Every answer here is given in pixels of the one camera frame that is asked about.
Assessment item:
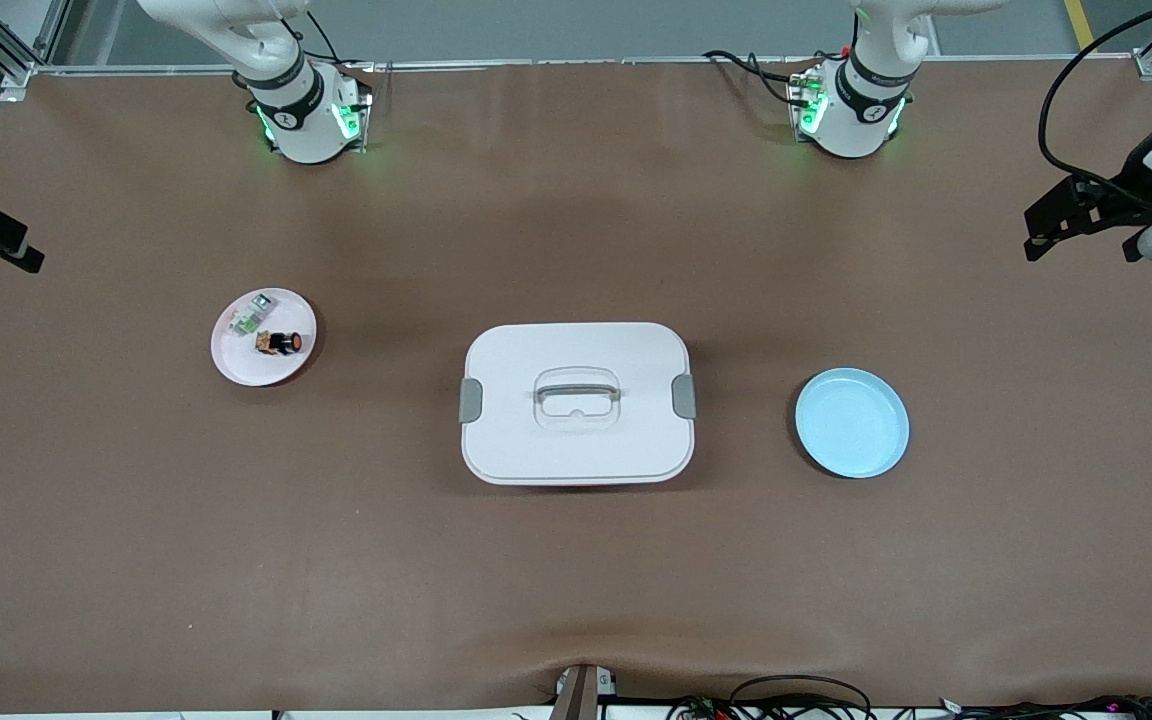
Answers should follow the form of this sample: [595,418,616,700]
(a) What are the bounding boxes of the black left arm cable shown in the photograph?
[1038,0,1152,201]

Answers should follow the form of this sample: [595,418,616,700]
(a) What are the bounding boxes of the black base power cable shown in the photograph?
[703,48,822,106]
[306,10,377,106]

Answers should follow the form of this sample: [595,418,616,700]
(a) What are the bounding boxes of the grey box lid handle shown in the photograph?
[533,377,623,405]

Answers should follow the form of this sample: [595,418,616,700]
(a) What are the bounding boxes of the black cable loop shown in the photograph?
[731,675,872,720]

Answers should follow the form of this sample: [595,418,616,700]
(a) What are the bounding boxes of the pink round plate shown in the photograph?
[210,288,318,388]

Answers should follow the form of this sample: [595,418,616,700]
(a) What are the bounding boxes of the green push-button switch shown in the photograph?
[228,292,279,336]

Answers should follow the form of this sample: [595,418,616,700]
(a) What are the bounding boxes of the aluminium table frame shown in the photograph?
[0,0,1152,101]

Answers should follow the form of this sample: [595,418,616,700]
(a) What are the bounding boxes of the yellow floor tape strip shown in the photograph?
[1064,0,1103,53]

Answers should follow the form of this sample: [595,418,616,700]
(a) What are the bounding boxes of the white lidded storage box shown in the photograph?
[460,321,697,488]

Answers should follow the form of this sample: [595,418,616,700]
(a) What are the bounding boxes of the light blue round plate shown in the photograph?
[794,367,910,480]

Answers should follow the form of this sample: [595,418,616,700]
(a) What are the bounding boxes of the metal mounting post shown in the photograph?
[551,664,619,720]

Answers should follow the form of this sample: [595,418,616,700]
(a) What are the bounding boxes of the brown table cover sheet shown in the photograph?
[0,58,1152,713]

